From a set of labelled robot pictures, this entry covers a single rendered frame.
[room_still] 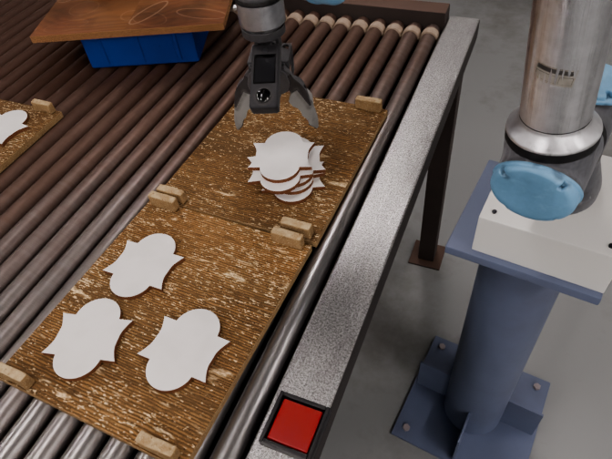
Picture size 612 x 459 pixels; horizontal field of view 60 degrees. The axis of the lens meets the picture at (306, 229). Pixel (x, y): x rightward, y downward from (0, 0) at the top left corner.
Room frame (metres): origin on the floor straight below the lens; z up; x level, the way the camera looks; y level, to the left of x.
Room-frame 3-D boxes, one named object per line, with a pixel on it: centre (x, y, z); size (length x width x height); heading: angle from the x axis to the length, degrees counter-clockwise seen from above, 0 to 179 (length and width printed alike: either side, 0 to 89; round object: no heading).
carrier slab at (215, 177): (0.87, 0.04, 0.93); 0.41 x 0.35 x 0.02; 151
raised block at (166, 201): (0.75, 0.26, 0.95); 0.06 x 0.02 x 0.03; 60
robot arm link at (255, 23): (0.82, 0.03, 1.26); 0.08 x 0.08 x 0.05
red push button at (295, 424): (0.29, 0.05, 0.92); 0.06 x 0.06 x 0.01; 62
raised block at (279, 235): (0.61, 0.03, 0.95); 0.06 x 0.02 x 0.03; 60
